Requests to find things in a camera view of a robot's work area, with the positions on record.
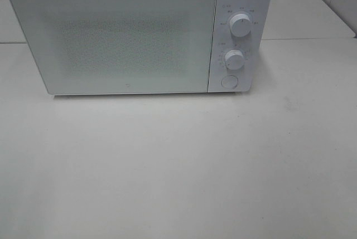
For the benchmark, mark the round white door-release button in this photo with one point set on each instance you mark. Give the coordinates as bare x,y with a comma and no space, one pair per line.
229,82

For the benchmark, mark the white timer knob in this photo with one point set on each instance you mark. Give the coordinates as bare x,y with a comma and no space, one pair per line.
234,60

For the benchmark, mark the white microwave door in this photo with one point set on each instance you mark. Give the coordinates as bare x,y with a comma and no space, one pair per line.
119,46

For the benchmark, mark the upper white power knob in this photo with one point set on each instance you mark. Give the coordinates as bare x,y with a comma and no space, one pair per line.
240,24

